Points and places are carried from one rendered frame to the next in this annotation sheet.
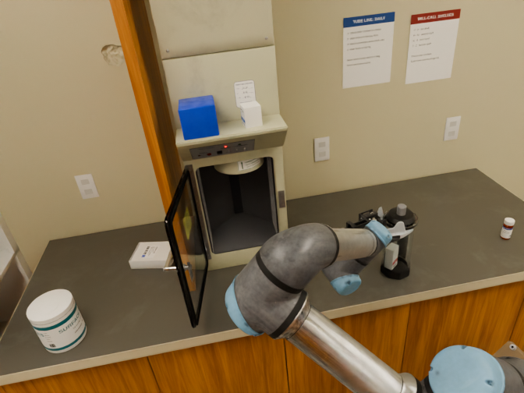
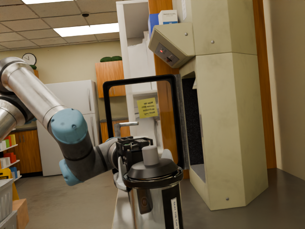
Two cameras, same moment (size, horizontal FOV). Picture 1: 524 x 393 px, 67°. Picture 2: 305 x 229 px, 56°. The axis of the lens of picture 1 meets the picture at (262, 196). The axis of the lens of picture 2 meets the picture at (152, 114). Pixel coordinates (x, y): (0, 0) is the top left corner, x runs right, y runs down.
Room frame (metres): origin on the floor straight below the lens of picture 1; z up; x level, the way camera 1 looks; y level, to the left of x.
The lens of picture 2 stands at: (1.08, -0.95, 1.30)
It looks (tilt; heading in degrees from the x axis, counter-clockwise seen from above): 3 degrees down; 93
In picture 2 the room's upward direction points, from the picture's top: 6 degrees counter-clockwise
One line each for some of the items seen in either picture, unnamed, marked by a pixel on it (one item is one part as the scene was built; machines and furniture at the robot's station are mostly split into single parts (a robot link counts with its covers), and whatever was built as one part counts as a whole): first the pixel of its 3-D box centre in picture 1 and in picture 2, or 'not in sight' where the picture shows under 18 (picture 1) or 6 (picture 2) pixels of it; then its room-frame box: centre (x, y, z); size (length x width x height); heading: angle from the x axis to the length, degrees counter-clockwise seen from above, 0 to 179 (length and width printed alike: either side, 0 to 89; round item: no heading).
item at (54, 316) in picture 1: (58, 320); not in sight; (0.90, 0.68, 1.02); 0.13 x 0.13 x 0.15
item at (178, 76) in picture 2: (199, 217); (182, 122); (1.14, 0.22, 1.19); 0.03 x 0.02 x 0.39; 96
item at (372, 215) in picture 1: (364, 230); (132, 157); (0.99, -0.31, 1.17); 0.12 x 0.08 x 0.09; 111
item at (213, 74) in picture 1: (232, 158); (223, 83); (1.29, 0.09, 1.33); 0.32 x 0.25 x 0.77; 96
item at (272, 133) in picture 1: (232, 143); (168, 50); (1.11, 0.07, 1.46); 0.32 x 0.11 x 0.10; 96
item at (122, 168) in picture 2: (399, 228); (122, 172); (0.98, -0.42, 1.17); 0.09 x 0.03 x 0.06; 87
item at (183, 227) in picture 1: (189, 246); (143, 126); (0.98, 0.24, 1.19); 0.30 x 0.01 x 0.40; 176
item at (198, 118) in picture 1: (198, 117); (162, 28); (1.10, 0.16, 1.56); 0.10 x 0.10 x 0.09; 6
